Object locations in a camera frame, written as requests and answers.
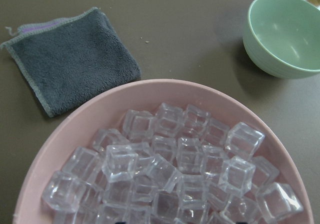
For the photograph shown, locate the pink bowl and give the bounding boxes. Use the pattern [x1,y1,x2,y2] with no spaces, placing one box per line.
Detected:
[13,79,314,224]

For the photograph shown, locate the green bowl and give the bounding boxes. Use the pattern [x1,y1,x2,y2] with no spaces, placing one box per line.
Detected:
[243,0,320,79]

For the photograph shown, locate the grey microfibre cloth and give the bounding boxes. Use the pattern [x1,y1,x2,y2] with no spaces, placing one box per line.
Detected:
[1,7,141,117]

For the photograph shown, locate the clear ice cubes heap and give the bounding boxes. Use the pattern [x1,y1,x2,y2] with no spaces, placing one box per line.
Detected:
[41,103,304,224]

